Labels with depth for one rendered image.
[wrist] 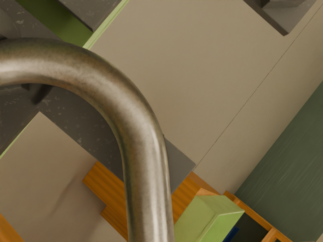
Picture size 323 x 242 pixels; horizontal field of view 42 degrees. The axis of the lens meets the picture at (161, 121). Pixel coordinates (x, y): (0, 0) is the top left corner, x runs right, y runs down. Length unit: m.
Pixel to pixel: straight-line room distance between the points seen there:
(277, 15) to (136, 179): 0.17
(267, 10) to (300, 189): 5.98
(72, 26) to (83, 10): 0.13
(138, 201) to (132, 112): 0.06
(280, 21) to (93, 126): 0.17
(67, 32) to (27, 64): 0.18
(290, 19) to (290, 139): 6.08
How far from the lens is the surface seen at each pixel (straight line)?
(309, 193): 6.29
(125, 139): 0.27
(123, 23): 2.08
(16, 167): 2.18
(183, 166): 0.32
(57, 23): 0.47
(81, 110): 0.32
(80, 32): 0.45
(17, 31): 0.33
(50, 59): 0.28
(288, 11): 0.36
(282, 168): 6.35
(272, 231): 5.65
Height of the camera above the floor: 1.24
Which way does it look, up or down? 25 degrees down
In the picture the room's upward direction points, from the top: 128 degrees clockwise
